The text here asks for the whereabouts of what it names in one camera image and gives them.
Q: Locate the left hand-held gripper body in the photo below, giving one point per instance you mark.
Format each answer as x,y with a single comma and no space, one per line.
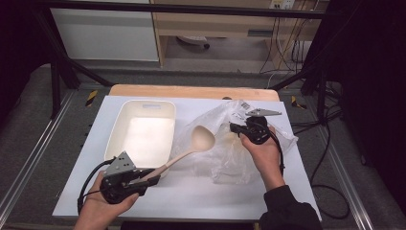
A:
121,164

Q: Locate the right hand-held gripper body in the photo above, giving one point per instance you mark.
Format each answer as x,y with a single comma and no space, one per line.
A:
258,131

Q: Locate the cream plastic storage bin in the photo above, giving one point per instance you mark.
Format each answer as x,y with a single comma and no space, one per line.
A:
143,140

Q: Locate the clear printed plastic bag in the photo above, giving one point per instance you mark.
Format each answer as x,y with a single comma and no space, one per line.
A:
230,159

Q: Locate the beige silicone spoon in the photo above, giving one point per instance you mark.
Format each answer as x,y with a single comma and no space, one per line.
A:
202,139

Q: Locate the person's right hand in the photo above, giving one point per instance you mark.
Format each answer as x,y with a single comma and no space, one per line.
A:
268,159

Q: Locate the person's left hand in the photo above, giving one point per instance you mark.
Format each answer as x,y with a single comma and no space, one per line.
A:
102,209

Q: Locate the black metal stand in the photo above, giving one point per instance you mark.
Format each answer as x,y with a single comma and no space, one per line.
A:
320,92
56,83

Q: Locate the grey flat device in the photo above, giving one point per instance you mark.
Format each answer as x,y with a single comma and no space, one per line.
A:
191,39

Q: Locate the light wooden desk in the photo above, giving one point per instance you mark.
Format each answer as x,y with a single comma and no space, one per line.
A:
207,25

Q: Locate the black curtain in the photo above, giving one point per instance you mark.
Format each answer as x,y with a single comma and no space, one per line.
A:
370,80
19,48

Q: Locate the white cabinet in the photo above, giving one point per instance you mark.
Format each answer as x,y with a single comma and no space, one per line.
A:
105,35

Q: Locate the black metal crossbar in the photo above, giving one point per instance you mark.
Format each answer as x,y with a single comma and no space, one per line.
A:
175,8

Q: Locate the aluminium floor rail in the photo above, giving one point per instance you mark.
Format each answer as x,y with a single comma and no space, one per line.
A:
348,185
35,153

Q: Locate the white wall socket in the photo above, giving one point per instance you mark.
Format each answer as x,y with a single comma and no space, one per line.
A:
282,4

